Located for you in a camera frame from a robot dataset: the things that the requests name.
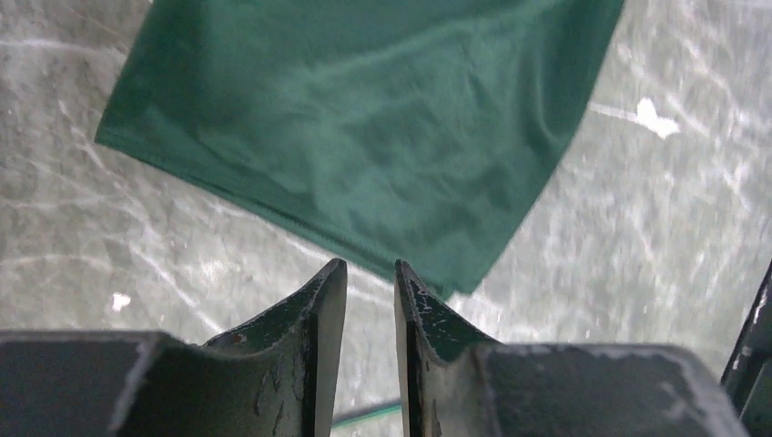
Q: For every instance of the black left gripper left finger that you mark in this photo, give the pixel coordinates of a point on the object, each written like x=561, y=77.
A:
x=273, y=375

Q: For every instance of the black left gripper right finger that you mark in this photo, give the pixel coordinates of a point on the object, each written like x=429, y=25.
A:
x=457, y=381

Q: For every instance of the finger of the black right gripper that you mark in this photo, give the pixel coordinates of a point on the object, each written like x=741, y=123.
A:
x=747, y=376

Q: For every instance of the green cloth napkin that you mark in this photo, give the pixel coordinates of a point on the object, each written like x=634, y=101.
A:
x=378, y=130

